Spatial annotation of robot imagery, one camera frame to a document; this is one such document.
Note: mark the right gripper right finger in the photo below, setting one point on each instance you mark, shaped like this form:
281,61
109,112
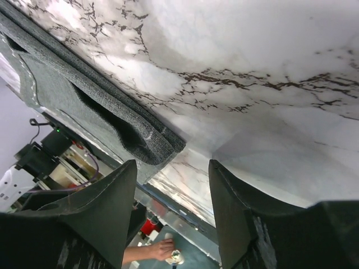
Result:
256,230

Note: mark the person's hand in background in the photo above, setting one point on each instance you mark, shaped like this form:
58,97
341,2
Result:
162,250

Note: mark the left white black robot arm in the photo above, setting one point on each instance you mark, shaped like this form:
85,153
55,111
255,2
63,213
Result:
34,163

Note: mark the grey cloth napkin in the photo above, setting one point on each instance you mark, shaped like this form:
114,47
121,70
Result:
68,56

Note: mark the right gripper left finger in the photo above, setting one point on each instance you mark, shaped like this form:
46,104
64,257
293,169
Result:
87,229

